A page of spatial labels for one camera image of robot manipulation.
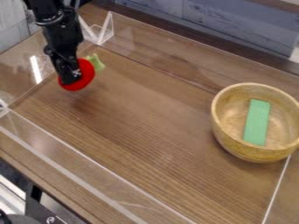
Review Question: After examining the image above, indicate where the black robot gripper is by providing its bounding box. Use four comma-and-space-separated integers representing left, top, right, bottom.
40, 8, 82, 85

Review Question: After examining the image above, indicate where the wooden bowl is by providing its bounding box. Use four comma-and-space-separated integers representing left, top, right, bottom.
209, 82, 299, 164

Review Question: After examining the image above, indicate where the red plush tomato toy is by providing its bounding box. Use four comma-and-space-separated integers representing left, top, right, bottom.
57, 53, 105, 91

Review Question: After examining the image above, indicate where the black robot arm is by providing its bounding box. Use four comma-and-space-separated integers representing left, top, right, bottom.
22, 0, 84, 85

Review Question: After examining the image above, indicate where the clear acrylic barrier wall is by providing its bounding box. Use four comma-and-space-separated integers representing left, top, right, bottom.
0, 6, 299, 224

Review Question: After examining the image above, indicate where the green rectangular block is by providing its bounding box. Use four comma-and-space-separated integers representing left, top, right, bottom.
243, 99, 271, 146

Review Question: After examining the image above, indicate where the black cable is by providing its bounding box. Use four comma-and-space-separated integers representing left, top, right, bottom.
0, 208, 13, 224

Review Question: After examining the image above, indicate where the clear acrylic corner bracket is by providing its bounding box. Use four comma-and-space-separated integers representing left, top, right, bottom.
78, 12, 114, 46

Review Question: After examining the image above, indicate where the black table leg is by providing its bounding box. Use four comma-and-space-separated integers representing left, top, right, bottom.
25, 184, 42, 203

